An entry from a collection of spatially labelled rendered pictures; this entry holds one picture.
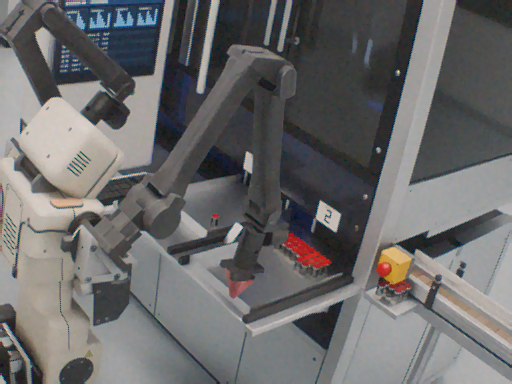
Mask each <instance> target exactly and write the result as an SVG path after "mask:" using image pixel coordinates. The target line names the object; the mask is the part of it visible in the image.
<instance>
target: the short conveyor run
mask: <svg viewBox="0 0 512 384"><path fill-rule="evenodd" d="M415 255H416V256H415V257H416V258H415V264H414V266H413V269H412V271H411V274H410V276H409V278H407V279H404V281H405V284H409V285H410V284H411V289H410V293H409V294H408V295H409V297H411V298H413V299H414V300H415V301H417V302H418V303H419V304H420V305H419V307H418V309H417V310H415V311H413V312H414V313H417V314H418V315H419V316H421V317H422V319H425V320H426V321H427V322H429V323H430V324H432V325H433V326H434V327H436V328H437V329H438V330H440V331H441V332H443V333H444V334H445V335H447V336H448V337H450V338H451V339H453V341H456V343H458V344H459V345H460V346H462V347H463V348H465V349H466V350H468V351H469V352H471V354H473V355H475V356H476V357H477V358H479V359H480V360H482V361H483V362H485V364H487V365H488V366H490V368H491V367H492V369H494V370H495V371H497V373H499V374H501V375H502V376H504V378H506V379H508V380H509V381H511V383H512V313H510V311H508V310H507V309H505V308H504V307H501V305H499V304H497V302H495V301H493V300H491V299H490V298H489V297H487V296H486V295H484V294H483V293H482V292H480V291H478V289H476V288H474V287H472V286H471V285H470V284H468V283H466V281H464V280H462V277H463V275H464V273H465V271H464V270H462V269H463V268H466V265H467V264H466V263H465V262H461V263H460V268H458V269H457V271H456V274H455V275H454V274H453V273H452V272H451V271H449V270H448V269H446V268H444V267H443V266H442V265H441V264H440V265H439V263H437V262H436V261H433V259H431V258H430V257H428V256H427V255H426V254H424V253H422V252H420V250H418V249H416V252H415Z"/></svg>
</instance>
